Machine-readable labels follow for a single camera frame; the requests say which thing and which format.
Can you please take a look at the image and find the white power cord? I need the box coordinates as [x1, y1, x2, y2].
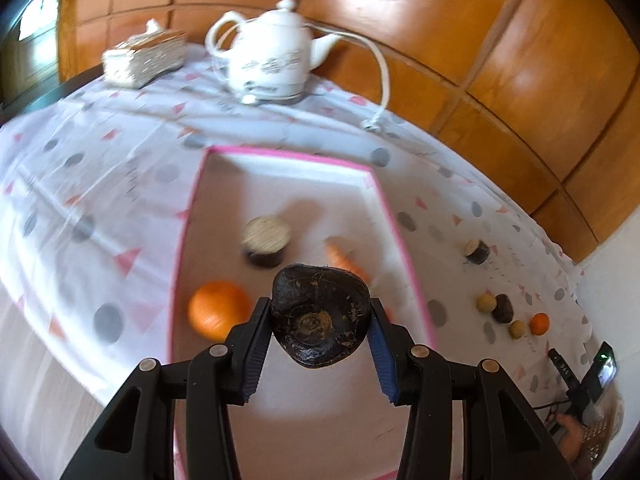
[305, 22, 391, 131]

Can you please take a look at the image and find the wooden door with glass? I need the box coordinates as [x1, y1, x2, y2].
[10, 0, 66, 86]

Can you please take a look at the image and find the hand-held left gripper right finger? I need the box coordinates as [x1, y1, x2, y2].
[366, 297, 576, 480]

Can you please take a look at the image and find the woven wicker object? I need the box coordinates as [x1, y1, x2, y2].
[580, 385, 626, 471]

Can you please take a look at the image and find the pink-edged shallow tray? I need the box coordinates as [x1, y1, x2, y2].
[167, 145, 437, 480]

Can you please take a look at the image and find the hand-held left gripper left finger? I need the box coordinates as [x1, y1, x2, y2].
[60, 296, 273, 480]

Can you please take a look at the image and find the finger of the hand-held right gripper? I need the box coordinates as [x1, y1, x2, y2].
[547, 347, 583, 393]

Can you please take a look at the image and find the silver embossed tissue box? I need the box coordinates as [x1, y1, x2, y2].
[101, 18, 188, 90]

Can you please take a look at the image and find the small carrot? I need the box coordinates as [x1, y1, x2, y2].
[325, 242, 372, 283]

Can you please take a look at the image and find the large orange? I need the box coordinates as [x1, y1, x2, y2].
[187, 281, 253, 341]

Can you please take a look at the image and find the person's right hand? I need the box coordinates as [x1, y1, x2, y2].
[554, 411, 590, 463]

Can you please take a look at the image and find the white ceramic electric kettle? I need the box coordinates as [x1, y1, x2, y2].
[205, 0, 351, 101]

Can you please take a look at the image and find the white patterned tablecloth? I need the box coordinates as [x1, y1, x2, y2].
[0, 42, 593, 411]

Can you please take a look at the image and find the silver kettle base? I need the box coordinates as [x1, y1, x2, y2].
[242, 91, 308, 107]

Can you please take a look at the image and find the small dark root chunk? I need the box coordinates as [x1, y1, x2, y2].
[463, 239, 491, 265]

